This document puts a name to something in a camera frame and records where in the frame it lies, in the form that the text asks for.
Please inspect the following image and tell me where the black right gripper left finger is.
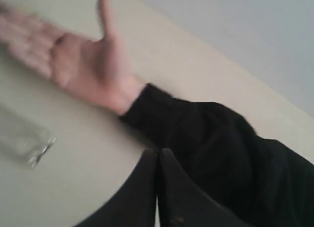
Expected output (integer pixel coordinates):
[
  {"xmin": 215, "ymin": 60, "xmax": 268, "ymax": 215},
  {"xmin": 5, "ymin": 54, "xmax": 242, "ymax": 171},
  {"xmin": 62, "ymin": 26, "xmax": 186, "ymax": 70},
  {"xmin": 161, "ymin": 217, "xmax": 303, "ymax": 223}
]
[{"xmin": 77, "ymin": 149, "xmax": 157, "ymax": 227}]

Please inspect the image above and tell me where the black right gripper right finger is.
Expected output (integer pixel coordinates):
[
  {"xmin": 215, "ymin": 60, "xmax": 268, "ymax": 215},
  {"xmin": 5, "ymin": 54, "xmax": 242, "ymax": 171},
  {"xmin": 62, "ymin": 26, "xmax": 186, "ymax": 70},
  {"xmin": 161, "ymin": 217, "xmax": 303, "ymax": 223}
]
[{"xmin": 157, "ymin": 149, "xmax": 248, "ymax": 227}]

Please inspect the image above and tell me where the clear cola bottle red label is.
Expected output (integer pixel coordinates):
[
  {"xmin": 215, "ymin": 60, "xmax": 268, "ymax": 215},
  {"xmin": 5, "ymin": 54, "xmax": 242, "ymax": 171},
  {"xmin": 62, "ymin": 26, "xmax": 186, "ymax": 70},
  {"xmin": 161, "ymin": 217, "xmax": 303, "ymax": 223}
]
[{"xmin": 0, "ymin": 104, "xmax": 57, "ymax": 168}]

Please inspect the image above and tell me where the black jacket sleeve forearm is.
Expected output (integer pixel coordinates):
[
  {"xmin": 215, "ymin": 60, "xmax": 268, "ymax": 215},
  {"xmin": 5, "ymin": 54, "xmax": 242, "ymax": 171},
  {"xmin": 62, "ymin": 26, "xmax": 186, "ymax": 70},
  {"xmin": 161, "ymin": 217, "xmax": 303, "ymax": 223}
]
[{"xmin": 121, "ymin": 84, "xmax": 314, "ymax": 227}]

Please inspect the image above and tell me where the person's open bare hand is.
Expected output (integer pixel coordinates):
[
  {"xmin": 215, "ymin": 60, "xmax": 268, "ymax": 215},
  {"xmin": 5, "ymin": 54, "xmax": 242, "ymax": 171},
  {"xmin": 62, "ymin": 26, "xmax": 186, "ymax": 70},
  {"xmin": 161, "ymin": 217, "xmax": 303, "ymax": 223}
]
[{"xmin": 0, "ymin": 0, "xmax": 145, "ymax": 115}]

